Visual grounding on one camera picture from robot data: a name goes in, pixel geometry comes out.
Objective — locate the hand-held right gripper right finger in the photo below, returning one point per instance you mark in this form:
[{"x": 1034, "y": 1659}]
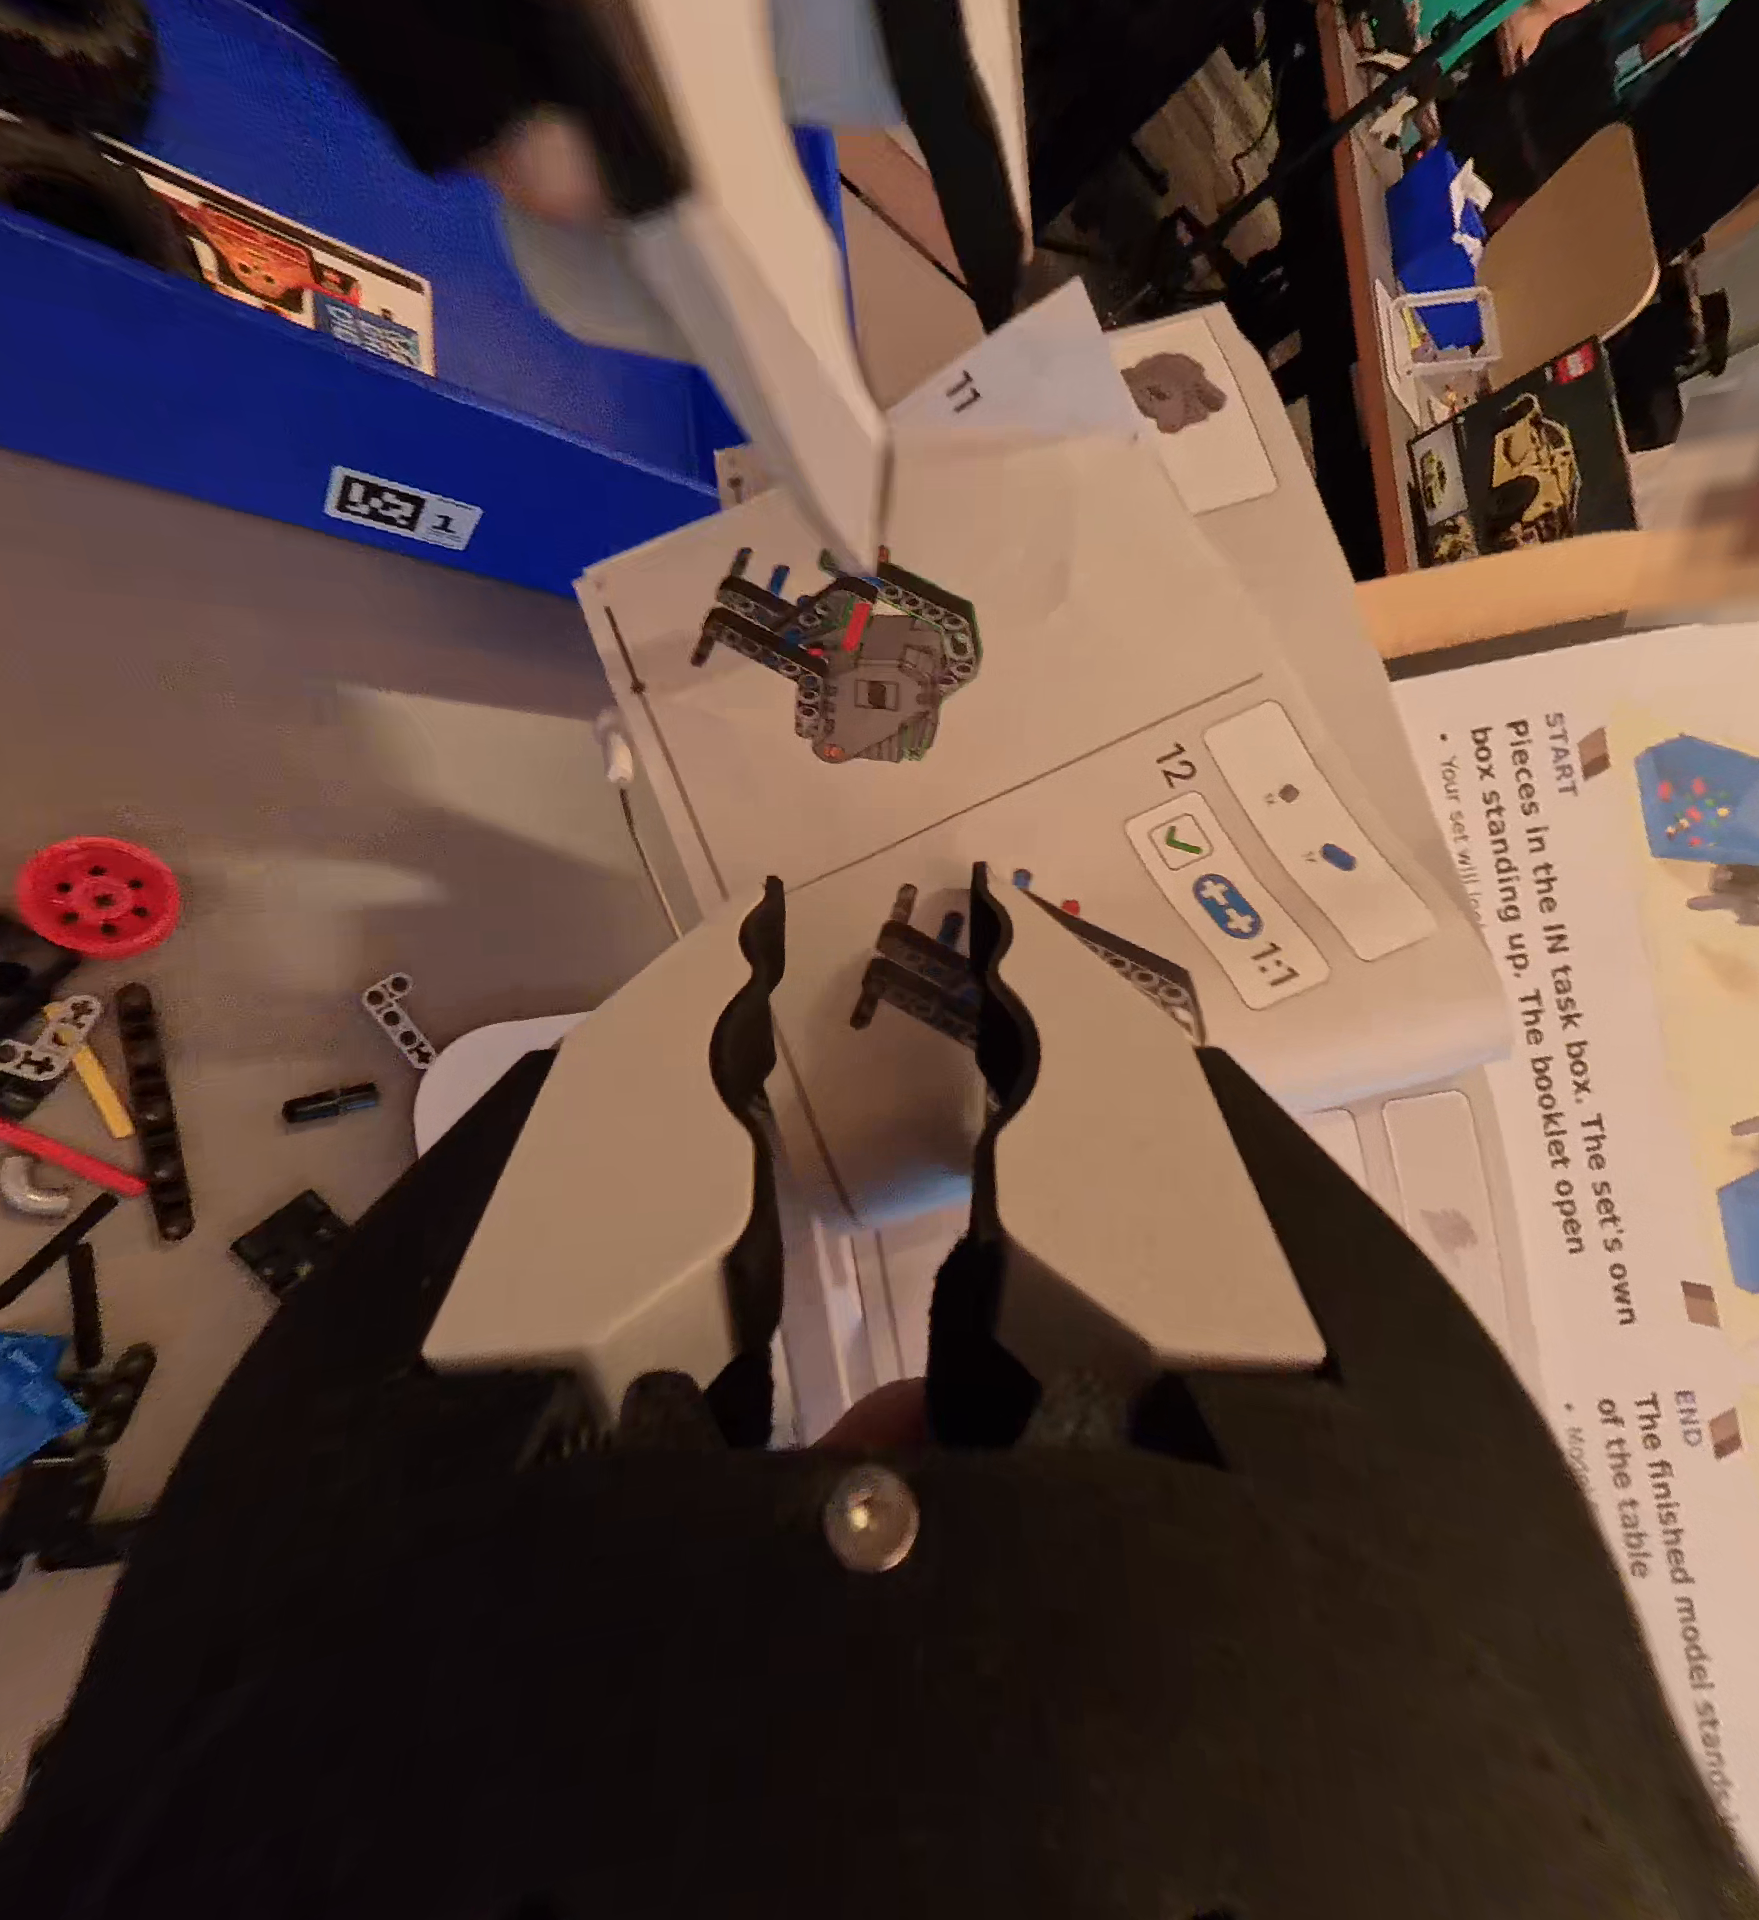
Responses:
[{"x": 1148, "y": 1200}]

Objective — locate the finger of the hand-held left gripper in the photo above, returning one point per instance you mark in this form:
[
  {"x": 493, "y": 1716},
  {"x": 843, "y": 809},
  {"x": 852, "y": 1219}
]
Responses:
[
  {"x": 760, "y": 302},
  {"x": 969, "y": 120}
]

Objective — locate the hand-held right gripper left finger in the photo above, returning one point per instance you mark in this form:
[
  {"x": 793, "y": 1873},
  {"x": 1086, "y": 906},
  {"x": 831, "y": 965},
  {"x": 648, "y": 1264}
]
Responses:
[{"x": 593, "y": 1200}]

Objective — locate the silver toy pipe elbow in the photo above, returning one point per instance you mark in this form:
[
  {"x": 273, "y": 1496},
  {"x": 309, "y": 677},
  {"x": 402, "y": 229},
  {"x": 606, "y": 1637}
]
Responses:
[{"x": 33, "y": 1188}]

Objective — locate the wooden work desk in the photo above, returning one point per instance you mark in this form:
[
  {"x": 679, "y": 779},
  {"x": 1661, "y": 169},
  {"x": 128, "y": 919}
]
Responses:
[{"x": 1367, "y": 302}]

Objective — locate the printed task sheet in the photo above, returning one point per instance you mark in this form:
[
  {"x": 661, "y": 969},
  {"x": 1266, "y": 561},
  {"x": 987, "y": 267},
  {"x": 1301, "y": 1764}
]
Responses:
[{"x": 1645, "y": 1200}]

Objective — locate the grey desk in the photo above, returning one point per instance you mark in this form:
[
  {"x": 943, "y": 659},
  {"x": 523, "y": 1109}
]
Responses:
[{"x": 296, "y": 721}]

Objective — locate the white stand base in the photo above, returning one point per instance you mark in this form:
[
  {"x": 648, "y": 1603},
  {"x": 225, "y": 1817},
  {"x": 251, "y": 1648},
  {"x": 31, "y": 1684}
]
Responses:
[{"x": 489, "y": 1074}]

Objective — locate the black toy tyre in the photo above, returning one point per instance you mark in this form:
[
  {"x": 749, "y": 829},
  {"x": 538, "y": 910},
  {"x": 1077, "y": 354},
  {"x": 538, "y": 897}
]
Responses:
[
  {"x": 40, "y": 37},
  {"x": 55, "y": 196}
]

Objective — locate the pile of black toy beams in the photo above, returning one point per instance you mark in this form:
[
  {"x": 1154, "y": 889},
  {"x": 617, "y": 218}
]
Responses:
[{"x": 152, "y": 1109}]

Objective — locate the instruction booklet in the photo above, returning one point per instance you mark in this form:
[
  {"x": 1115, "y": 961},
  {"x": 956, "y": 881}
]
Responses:
[{"x": 1120, "y": 599}]

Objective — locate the blue plastic bin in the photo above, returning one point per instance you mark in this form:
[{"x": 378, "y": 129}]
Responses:
[{"x": 145, "y": 405}]

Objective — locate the yellow toy axle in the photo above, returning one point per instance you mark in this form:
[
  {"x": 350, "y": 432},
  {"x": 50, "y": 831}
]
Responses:
[{"x": 102, "y": 1088}]

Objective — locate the red toy axle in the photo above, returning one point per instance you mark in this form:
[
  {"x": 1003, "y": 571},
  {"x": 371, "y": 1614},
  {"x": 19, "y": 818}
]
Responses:
[{"x": 40, "y": 1149}]

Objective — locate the red toy wheel rim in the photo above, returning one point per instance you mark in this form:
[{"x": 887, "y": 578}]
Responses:
[{"x": 100, "y": 898}]

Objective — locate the small dark carton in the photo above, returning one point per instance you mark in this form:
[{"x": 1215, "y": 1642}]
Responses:
[{"x": 1524, "y": 464}]

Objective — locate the pale booklet stand board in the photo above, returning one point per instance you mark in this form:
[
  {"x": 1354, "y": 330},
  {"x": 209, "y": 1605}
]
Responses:
[{"x": 1493, "y": 594}]

